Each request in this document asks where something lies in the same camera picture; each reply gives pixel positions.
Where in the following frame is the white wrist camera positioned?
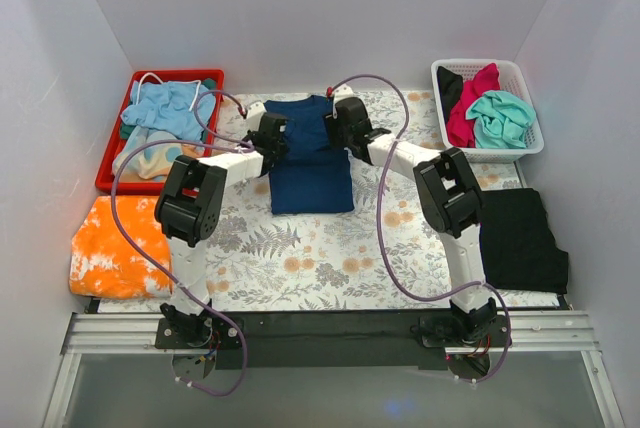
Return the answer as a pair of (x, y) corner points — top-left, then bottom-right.
(243, 101), (266, 124)
(326, 84), (355, 105)

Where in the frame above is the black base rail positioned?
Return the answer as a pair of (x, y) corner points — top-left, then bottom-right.
(154, 308), (516, 372)

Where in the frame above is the magenta shirt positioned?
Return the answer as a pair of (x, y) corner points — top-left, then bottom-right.
(445, 63), (500, 148)

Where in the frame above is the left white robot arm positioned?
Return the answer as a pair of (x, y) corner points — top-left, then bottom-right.
(155, 111), (288, 348)

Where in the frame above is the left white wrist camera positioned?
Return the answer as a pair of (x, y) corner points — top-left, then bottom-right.
(243, 101), (266, 124)

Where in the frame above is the black shirt in basket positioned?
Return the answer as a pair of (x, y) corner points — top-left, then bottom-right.
(436, 66), (464, 122)

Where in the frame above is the orange tie-dye folded shirt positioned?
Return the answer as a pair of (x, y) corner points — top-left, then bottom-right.
(69, 196), (173, 300)

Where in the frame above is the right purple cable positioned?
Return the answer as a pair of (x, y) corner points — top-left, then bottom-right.
(327, 73), (514, 385)

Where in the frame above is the light blue garment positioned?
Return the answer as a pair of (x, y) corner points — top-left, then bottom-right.
(119, 81), (217, 145)

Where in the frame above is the white plastic basket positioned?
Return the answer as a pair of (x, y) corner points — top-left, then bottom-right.
(431, 58), (544, 163)

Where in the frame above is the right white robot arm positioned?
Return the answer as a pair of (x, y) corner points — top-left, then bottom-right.
(324, 93), (497, 346)

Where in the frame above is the dark blue t shirt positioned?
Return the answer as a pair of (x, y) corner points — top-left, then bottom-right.
(264, 95), (354, 215)

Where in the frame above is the purple cable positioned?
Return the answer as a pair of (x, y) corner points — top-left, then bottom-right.
(327, 73), (514, 385)
(109, 90), (249, 395)

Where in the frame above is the black folded shirt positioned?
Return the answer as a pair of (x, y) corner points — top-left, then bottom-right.
(480, 188), (569, 295)

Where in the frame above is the yellow blue patterned garment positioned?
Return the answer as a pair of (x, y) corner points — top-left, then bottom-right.
(112, 127), (205, 183)

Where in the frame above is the dark green garment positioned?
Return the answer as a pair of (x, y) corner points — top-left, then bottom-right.
(117, 78), (219, 145)

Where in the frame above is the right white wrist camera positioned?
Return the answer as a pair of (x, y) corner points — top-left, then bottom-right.
(326, 84), (355, 105)

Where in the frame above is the aluminium frame rail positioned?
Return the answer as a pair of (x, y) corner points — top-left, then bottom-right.
(44, 310), (624, 427)

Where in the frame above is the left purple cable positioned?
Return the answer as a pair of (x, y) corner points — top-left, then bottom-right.
(109, 90), (249, 395)

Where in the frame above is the teal shirt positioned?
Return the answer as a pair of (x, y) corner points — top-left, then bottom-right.
(465, 90), (537, 149)

